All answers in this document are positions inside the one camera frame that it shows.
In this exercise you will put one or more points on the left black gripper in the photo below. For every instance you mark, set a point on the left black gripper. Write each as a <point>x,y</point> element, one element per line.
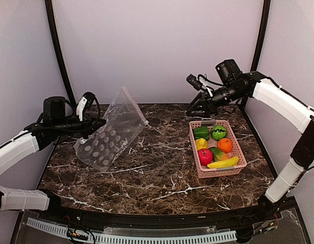
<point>88,127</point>

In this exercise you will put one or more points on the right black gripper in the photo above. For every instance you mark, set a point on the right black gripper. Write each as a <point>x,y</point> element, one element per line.
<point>209,102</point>

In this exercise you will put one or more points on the clear zip top bag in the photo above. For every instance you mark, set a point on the clear zip top bag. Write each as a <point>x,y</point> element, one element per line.
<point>124,122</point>

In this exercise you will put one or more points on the green toy pepper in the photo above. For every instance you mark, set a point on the green toy pepper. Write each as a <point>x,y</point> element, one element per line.
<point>201,133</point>

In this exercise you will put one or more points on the green toy watermelon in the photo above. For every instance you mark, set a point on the green toy watermelon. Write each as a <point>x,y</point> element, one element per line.
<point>218,132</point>

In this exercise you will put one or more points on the yellow toy pepper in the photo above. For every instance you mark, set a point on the yellow toy pepper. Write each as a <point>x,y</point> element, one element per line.
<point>201,144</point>

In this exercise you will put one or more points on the red toy apple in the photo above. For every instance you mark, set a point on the red toy apple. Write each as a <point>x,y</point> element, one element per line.
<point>205,156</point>

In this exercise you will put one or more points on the pink plastic basket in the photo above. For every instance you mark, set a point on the pink plastic basket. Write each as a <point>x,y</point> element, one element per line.
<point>204,171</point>

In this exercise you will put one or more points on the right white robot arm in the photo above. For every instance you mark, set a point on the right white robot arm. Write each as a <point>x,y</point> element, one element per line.
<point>264,89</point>

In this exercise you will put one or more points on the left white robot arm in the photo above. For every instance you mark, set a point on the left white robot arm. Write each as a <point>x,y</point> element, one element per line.
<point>32,139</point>

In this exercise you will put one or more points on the toy orange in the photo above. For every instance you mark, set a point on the toy orange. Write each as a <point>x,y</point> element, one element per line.
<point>225,145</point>

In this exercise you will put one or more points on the green orange toy mango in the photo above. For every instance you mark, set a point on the green orange toy mango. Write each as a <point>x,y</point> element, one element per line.
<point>218,155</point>

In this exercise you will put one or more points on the yellow toy banana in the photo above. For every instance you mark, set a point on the yellow toy banana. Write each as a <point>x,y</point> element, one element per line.
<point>224,163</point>

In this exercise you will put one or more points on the right black frame post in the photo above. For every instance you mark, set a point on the right black frame post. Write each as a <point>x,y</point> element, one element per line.
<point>261,35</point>

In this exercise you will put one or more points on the black frame post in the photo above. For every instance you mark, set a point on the black frame post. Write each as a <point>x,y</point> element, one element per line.
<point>58,50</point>
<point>261,35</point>

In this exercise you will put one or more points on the black front rail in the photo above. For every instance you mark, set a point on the black front rail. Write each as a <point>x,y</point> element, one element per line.
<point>237,218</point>

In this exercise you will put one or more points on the left black frame post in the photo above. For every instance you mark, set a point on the left black frame post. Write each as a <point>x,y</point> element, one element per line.
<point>58,50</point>

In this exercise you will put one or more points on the white slotted cable duct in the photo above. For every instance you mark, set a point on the white slotted cable duct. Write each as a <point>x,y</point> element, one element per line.
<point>126,235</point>

